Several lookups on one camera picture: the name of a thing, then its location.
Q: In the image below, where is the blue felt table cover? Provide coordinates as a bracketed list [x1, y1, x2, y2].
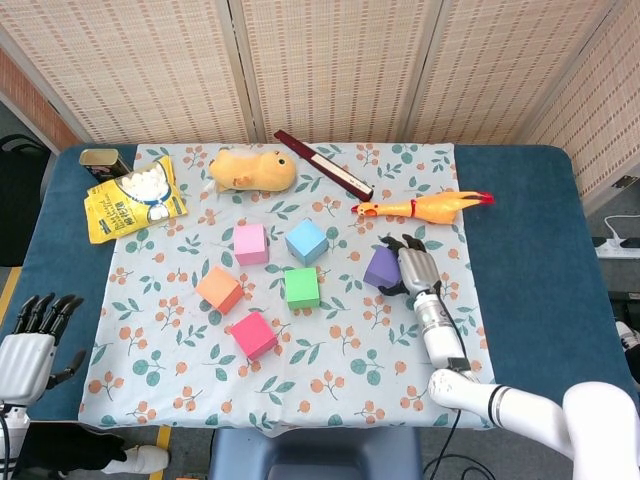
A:
[0, 143, 636, 432]

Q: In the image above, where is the black chair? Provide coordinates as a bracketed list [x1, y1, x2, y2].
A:
[0, 133, 51, 269]

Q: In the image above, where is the black white sneaker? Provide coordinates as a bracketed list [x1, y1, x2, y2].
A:
[614, 319, 640, 362]

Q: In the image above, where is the magenta foam cube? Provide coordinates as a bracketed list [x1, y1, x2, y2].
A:
[229, 311, 279, 362]

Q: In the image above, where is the purple foam cube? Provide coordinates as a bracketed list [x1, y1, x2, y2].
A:
[363, 245, 404, 290]

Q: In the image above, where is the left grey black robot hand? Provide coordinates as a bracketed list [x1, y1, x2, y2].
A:
[0, 293, 87, 404]

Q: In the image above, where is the floral print tablecloth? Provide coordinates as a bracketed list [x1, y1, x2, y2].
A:
[78, 142, 506, 431]

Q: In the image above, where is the yellow plush animal toy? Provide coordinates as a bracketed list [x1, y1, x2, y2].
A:
[208, 147, 297, 194]

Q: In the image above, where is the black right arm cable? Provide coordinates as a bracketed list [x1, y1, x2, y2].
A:
[422, 280, 475, 480]

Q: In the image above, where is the dark red folded fan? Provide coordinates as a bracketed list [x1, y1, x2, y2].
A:
[273, 129, 375, 202]

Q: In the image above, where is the white shoe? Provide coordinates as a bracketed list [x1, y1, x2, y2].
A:
[102, 444, 171, 475]

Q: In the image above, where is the olive metal tin can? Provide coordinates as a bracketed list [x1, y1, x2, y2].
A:
[78, 148, 135, 182]

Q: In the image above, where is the white power strip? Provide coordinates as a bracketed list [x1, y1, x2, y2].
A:
[592, 234, 640, 259]

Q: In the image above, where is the light blue foam cube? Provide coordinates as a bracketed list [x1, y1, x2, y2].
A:
[284, 220, 330, 268]

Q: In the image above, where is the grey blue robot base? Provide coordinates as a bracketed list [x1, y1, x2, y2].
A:
[207, 427, 424, 480]

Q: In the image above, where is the orange foam cube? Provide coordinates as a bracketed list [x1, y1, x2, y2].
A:
[195, 265, 246, 316]

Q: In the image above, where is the light pink foam cube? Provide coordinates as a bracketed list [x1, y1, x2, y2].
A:
[233, 223, 271, 267]

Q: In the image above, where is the black trouser leg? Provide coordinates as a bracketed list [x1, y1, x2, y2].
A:
[24, 423, 129, 474]

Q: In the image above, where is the beige woven folding screen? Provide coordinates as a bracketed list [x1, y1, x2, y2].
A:
[0, 0, 640, 211]

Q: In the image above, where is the yellow rubber chicken toy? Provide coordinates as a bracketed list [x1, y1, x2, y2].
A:
[350, 190, 495, 226]

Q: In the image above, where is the yellow marshmallow snack bag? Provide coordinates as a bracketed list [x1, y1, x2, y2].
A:
[83, 154, 190, 246]

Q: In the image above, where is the white charger cable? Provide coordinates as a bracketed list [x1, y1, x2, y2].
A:
[603, 214, 640, 242]

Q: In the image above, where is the black floor cable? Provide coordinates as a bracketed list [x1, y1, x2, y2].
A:
[424, 453, 506, 480]

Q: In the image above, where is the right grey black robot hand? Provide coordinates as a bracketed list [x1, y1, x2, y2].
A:
[377, 233, 444, 297]

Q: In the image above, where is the green foam cube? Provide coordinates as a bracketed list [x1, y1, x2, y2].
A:
[284, 267, 321, 311]

